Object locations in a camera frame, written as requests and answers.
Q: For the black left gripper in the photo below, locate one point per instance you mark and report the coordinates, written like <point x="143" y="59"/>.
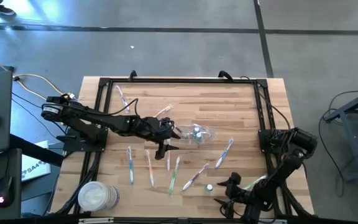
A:
<point x="154" y="129"/>

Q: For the purple toothbrush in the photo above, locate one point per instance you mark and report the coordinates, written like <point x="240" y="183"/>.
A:
<point x="122" y="99"/>
<point x="194" y="178"/>
<point x="180" y="132"/>

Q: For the teal mouthwash bottle white cap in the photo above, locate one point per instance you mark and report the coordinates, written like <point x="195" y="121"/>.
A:
<point x="209" y="187"/>
<point x="199" y="136"/>
<point x="196" y="128"/>

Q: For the clear acrylic organizer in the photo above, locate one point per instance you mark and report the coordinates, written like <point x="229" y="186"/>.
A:
<point x="208" y="133"/>

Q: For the black desk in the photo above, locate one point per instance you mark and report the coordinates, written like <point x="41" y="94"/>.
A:
<point x="15" y="205"/>

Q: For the white printed box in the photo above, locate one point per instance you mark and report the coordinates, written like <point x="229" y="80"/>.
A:
<point x="34" y="161"/>

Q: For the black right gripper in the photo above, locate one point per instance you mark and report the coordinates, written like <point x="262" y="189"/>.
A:
<point x="239" y="197"/>

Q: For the grey metal cart frame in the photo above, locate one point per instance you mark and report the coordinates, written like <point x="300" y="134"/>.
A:
<point x="348" y="140"/>

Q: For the black aluminium table frame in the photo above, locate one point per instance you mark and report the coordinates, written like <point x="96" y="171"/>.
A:
<point x="182" y="81"/>

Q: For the black computer mouse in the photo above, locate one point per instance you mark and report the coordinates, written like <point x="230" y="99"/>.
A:
<point x="4" y="189"/>

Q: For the green toothbrush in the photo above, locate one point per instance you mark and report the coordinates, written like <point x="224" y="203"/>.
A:
<point x="174" y="177"/>
<point x="255" y="182"/>

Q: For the person's shoe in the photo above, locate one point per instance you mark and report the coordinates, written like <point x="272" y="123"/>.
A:
<point x="3" y="9"/>

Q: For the white wipes canister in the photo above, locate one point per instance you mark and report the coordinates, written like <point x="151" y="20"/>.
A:
<point x="95" y="196"/>

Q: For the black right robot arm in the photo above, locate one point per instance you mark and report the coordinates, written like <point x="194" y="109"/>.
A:
<point x="303" y="140"/>

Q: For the orange toothbrush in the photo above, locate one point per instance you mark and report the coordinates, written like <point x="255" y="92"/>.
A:
<point x="168" y="163"/>
<point x="150" y="169"/>
<point x="164" y="110"/>

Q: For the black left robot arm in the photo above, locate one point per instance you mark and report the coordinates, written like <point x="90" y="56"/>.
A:
<point x="82" y="113"/>

